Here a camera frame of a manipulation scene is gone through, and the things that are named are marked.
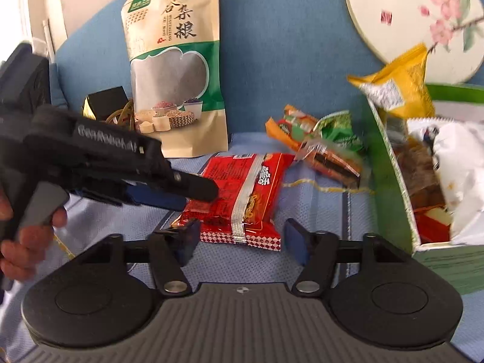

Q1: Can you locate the yellow snack packet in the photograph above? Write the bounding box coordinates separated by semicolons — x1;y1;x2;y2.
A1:
347;43;435;119

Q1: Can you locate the orange-red snack packet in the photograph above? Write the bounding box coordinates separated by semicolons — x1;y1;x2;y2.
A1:
414;204;452;244

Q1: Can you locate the green snack packet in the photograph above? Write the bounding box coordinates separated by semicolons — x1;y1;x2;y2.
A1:
310;110;365;155

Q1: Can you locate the white snack packet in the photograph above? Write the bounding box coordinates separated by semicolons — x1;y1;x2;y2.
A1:
406;115;484;246

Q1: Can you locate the clear orange-edged snack packet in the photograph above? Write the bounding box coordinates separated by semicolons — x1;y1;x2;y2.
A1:
295;140;361;190

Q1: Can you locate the gold ribbon coil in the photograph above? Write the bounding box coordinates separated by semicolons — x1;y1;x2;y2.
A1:
106;98;137;133

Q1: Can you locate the person's left hand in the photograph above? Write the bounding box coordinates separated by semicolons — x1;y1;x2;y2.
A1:
0;189;69;282

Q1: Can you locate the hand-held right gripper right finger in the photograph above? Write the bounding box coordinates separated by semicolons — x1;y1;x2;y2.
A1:
284;218;409;297

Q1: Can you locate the round floral fan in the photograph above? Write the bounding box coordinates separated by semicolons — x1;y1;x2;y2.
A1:
343;0;484;84

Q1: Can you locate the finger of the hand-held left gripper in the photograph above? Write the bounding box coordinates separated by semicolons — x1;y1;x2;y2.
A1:
166;170;220;202
125;185;186;212

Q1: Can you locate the beige and green grain bag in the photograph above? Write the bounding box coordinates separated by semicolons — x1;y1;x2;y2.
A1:
121;0;229;158

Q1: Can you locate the black and gold box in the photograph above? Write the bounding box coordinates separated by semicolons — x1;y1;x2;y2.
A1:
82;86;131;122

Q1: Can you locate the brown snack packet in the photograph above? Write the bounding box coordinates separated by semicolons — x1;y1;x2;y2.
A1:
391;136;447;208

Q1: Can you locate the blue fabric armchair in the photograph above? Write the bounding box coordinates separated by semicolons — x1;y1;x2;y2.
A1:
49;0;484;205

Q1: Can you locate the red noodle packet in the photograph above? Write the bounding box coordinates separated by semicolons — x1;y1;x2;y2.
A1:
170;152;296;253

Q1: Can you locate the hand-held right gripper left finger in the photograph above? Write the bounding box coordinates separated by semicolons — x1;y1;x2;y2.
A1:
77;218;202;297

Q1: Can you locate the green cardboard box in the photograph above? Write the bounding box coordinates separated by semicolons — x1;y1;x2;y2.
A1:
365;83;484;296

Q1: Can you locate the orange snack packet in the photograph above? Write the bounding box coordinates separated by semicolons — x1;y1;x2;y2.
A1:
265;104;322;152

